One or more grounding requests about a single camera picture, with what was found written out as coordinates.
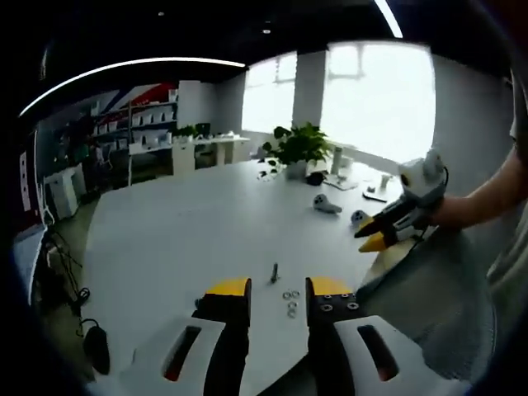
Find storage shelf unit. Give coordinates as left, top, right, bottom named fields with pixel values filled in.
left=39, top=80, right=181, bottom=189

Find tangle of black cables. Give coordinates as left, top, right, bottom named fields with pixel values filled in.
left=40, top=229, right=98, bottom=331

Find laptop computer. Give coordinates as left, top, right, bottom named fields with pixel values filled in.
left=11, top=127, right=51, bottom=290

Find white drawer cabinet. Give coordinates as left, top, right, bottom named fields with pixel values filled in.
left=43, top=167, right=88, bottom=220

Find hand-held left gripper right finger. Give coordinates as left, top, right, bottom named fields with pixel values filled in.
left=304, top=275, right=469, bottom=396

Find short ceiling light strip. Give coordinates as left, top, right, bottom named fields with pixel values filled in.
left=373, top=0, right=404, bottom=40

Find flat white tabletop item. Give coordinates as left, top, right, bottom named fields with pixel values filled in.
left=361, top=187, right=389, bottom=204

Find black computer mouse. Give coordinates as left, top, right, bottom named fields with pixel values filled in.
left=83, top=327, right=111, bottom=375

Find white monitor stand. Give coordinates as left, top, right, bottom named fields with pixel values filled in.
left=323, top=145, right=359, bottom=191

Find grey mesh office chair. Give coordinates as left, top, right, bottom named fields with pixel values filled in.
left=357, top=229, right=497, bottom=381

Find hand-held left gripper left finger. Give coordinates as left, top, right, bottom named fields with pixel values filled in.
left=86, top=276, right=252, bottom=396

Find green potted plant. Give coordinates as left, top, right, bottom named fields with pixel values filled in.
left=262, top=121, right=334, bottom=182

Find white low cabinet row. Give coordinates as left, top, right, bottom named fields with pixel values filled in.
left=128, top=134, right=252, bottom=179

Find long curved ceiling light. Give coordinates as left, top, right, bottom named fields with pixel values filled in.
left=18, top=57, right=248, bottom=119

